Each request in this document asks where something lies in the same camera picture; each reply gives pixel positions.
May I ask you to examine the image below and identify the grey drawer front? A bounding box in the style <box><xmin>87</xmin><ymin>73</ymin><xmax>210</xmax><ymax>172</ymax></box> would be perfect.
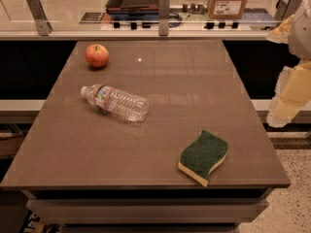
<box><xmin>27</xmin><ymin>198</ymin><xmax>268</xmax><ymax>224</ymax></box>

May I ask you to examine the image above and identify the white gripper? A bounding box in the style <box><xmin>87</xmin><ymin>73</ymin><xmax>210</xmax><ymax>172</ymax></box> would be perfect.
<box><xmin>266</xmin><ymin>0</ymin><xmax>311</xmax><ymax>128</ymax></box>

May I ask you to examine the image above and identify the left metal bracket post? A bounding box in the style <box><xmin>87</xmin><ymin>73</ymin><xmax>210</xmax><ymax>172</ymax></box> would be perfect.
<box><xmin>26</xmin><ymin>0</ymin><xmax>52</xmax><ymax>36</ymax></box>

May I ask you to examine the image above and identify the right metal bracket post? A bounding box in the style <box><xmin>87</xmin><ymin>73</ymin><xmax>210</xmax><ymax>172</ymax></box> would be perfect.
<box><xmin>274</xmin><ymin>0</ymin><xmax>302</xmax><ymax>21</ymax></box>

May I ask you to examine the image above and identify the red apple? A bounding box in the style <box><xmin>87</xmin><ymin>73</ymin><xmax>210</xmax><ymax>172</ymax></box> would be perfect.
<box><xmin>85</xmin><ymin>44</ymin><xmax>109</xmax><ymax>68</ymax></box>

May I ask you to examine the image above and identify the clear plastic water bottle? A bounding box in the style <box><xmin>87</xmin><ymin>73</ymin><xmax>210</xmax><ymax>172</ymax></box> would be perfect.
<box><xmin>81</xmin><ymin>84</ymin><xmax>149</xmax><ymax>122</ymax></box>

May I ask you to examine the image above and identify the brown cardboard box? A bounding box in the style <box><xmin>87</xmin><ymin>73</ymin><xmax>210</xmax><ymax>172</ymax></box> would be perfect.
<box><xmin>207</xmin><ymin>0</ymin><xmax>247</xmax><ymax>19</ymax></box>

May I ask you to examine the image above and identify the middle metal bracket post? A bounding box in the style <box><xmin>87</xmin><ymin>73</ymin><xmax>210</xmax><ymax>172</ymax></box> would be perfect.
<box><xmin>158</xmin><ymin>0</ymin><xmax>170</xmax><ymax>36</ymax></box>

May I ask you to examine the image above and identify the green and yellow sponge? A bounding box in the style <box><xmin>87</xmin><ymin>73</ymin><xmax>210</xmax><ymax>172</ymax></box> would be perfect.
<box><xmin>178</xmin><ymin>130</ymin><xmax>228</xmax><ymax>187</ymax></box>

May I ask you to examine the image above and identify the metal bracket post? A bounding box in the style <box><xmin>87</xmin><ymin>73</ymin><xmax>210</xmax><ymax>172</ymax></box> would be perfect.
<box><xmin>158</xmin><ymin>0</ymin><xmax>170</xmax><ymax>36</ymax></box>
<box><xmin>274</xmin><ymin>0</ymin><xmax>302</xmax><ymax>21</ymax></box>
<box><xmin>26</xmin><ymin>0</ymin><xmax>52</xmax><ymax>36</ymax></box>

